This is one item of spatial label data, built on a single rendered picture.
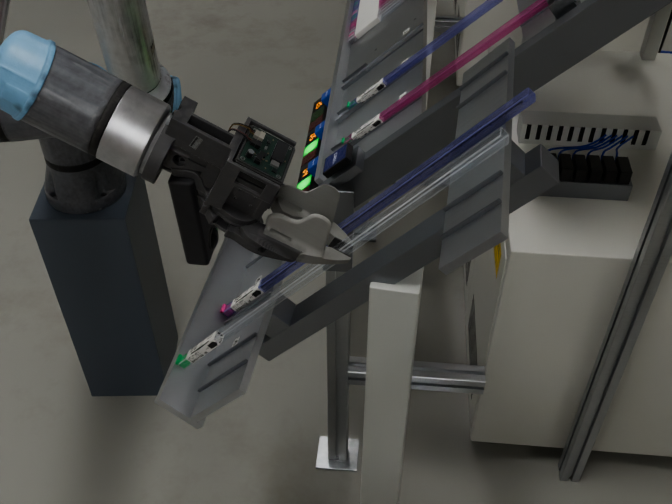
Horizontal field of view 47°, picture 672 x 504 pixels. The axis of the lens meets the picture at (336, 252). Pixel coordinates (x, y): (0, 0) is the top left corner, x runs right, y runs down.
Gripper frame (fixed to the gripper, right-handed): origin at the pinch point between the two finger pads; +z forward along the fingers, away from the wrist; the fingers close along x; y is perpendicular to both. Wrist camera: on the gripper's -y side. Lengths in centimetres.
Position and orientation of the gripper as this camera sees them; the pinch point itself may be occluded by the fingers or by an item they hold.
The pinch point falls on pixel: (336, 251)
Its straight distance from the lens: 77.4
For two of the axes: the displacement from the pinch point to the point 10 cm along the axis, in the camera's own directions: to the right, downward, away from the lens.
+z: 8.8, 4.4, 2.0
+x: 1.8, -6.8, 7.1
